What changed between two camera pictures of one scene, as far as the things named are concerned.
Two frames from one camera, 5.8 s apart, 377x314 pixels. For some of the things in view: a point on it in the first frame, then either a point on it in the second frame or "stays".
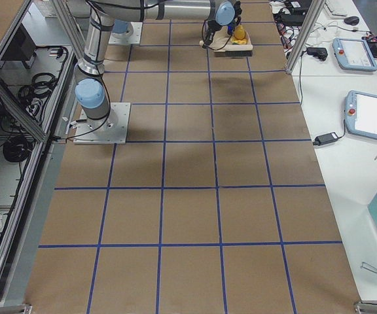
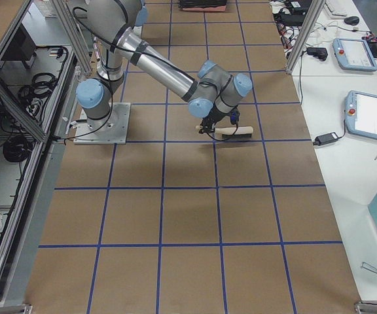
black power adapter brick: [324, 139] stays
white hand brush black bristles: [228, 53] to [236, 133]
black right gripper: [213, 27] to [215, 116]
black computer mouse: [353, 20] stays
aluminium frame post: [313, 13] stays
